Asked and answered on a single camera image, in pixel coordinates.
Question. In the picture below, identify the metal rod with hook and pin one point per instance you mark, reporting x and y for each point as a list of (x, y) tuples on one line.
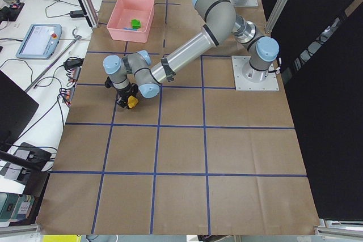
[(76, 38)]

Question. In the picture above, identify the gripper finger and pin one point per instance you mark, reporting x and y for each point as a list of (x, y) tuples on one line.
[(135, 94), (122, 103)]

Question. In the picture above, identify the black power adapter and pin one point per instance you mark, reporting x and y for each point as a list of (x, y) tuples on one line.
[(76, 14)]

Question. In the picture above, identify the blue toy block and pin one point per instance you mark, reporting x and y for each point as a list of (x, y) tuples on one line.
[(130, 29)]

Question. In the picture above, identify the green toy block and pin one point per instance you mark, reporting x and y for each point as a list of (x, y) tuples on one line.
[(136, 24)]

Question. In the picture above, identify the blue teach pendant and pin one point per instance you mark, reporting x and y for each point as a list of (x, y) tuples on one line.
[(40, 41)]

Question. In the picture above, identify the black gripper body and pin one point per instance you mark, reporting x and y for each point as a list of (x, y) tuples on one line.
[(125, 93)]

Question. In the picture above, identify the black monitor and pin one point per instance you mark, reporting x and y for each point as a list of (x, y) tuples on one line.
[(17, 109)]

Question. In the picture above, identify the yellow toy block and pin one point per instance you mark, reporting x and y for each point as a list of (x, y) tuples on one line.
[(132, 102)]

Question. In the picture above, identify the brown paper table cover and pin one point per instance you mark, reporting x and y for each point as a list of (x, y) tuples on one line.
[(200, 158)]

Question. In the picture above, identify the pink plastic box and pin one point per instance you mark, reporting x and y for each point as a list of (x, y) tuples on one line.
[(126, 10)]

